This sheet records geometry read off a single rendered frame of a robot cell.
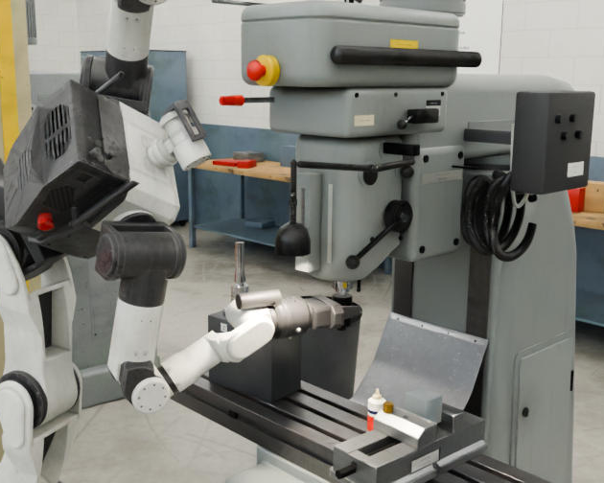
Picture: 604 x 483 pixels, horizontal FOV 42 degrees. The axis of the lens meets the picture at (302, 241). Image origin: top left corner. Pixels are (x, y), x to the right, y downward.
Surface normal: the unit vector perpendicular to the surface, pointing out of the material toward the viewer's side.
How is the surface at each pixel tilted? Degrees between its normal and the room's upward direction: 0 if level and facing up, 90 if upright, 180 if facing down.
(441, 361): 62
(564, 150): 90
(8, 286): 90
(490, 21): 90
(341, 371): 94
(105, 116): 58
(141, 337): 98
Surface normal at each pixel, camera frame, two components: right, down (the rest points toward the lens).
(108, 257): -0.79, 0.00
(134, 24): 0.15, 0.75
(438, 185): 0.69, 0.15
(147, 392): 0.48, 0.32
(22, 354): -0.40, 0.18
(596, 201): -0.61, 0.16
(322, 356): 0.20, 0.27
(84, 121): 0.78, -0.44
